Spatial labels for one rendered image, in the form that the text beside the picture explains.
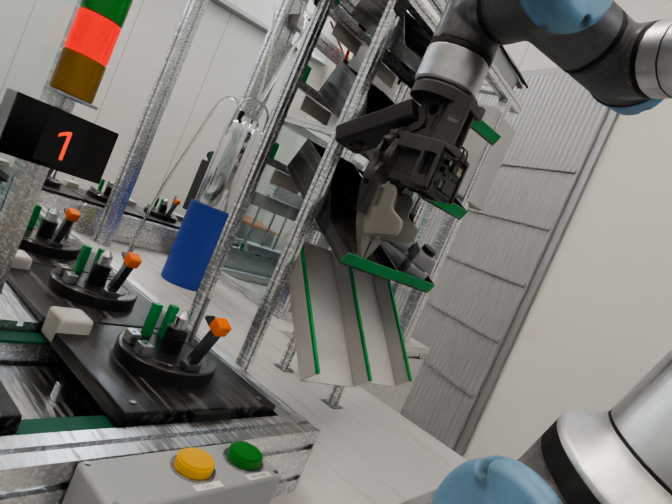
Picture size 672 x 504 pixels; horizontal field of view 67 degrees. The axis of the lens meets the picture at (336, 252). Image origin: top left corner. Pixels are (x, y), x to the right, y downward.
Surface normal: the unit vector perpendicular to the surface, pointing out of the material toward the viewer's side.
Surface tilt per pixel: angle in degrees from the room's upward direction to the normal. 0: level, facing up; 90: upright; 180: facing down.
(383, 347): 45
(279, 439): 90
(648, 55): 110
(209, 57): 90
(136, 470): 0
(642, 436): 85
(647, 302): 90
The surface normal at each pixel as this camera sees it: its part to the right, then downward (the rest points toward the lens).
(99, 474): 0.40, -0.92
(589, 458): -0.25, -0.88
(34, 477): 0.71, 0.34
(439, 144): -0.58, -0.21
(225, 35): 0.42, 0.23
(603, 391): -0.82, -0.33
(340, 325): 0.70, -0.44
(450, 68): -0.17, -0.02
